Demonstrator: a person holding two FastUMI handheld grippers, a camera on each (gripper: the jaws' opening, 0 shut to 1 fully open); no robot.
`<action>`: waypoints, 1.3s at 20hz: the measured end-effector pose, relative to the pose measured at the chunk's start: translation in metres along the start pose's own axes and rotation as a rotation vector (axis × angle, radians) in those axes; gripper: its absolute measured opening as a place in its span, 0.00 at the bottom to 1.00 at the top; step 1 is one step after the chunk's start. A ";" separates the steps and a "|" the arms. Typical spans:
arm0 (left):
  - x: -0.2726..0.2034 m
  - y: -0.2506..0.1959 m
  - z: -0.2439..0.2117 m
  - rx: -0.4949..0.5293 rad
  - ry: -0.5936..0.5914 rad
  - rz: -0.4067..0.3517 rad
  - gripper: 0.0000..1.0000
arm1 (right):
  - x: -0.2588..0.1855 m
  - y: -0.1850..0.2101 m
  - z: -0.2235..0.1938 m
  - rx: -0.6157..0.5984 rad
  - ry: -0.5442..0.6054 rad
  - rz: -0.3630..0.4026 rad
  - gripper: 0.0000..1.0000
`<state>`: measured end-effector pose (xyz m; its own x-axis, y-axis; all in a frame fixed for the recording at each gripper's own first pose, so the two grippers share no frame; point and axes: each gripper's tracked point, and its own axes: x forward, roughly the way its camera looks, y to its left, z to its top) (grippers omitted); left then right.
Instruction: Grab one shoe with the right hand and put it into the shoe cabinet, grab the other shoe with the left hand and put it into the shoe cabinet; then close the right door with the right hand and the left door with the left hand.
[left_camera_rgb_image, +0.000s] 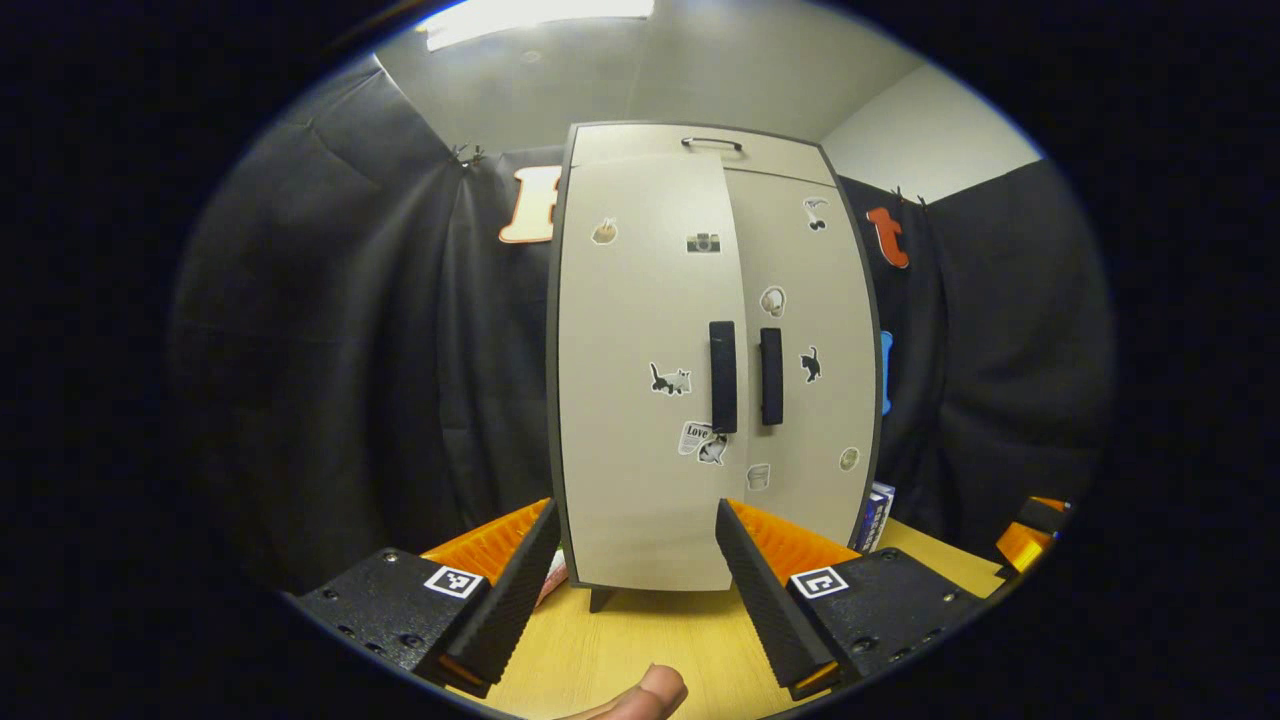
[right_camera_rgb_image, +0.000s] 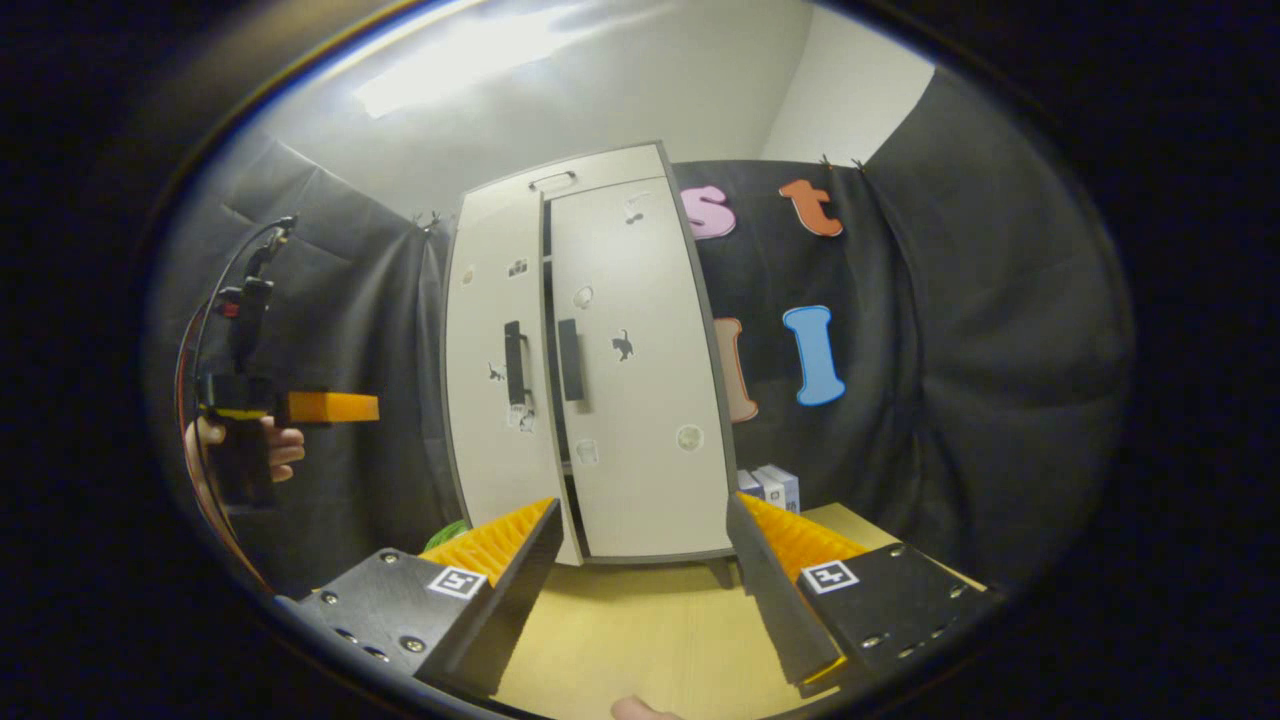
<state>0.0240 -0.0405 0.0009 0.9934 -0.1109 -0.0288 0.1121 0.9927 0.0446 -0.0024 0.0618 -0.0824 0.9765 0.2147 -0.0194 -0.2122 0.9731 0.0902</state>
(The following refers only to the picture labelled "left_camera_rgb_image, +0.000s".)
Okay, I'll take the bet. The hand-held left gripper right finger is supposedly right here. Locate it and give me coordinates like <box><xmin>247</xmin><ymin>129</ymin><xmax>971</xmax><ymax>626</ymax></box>
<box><xmin>714</xmin><ymin>497</ymin><xmax>988</xmax><ymax>703</ymax></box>

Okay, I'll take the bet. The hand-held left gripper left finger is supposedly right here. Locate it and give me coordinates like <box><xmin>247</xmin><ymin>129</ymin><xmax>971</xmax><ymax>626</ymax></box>
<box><xmin>288</xmin><ymin>497</ymin><xmax>563</xmax><ymax>701</ymax></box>

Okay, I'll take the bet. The white cabinet door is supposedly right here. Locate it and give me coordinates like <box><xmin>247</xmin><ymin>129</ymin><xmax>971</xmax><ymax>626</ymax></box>
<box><xmin>722</xmin><ymin>168</ymin><xmax>882</xmax><ymax>551</ymax></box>
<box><xmin>555</xmin><ymin>152</ymin><xmax>738</xmax><ymax>591</ymax></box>

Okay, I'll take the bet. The white grey shoe cabinet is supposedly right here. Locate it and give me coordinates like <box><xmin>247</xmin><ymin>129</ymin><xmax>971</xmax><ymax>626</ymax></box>
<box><xmin>545</xmin><ymin>120</ymin><xmax>886</xmax><ymax>614</ymax></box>

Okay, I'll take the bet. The green pink white packet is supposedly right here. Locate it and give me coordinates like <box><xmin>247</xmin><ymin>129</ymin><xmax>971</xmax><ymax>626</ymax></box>
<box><xmin>538</xmin><ymin>548</ymin><xmax>569</xmax><ymax>608</ymax></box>

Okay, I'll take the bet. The dark blue book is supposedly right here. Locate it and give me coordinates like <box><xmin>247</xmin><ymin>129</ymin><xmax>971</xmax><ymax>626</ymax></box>
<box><xmin>858</xmin><ymin>488</ymin><xmax>887</xmax><ymax>554</ymax></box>

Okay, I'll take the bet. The black backdrop cloth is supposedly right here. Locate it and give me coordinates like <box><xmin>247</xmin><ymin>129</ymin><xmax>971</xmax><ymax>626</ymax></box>
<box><xmin>165</xmin><ymin>55</ymin><xmax>1116</xmax><ymax>591</ymax></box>

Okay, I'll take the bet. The ceiling light panel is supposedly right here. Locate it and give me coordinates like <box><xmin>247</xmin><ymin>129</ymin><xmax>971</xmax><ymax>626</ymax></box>
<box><xmin>418</xmin><ymin>0</ymin><xmax>657</xmax><ymax>53</ymax></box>

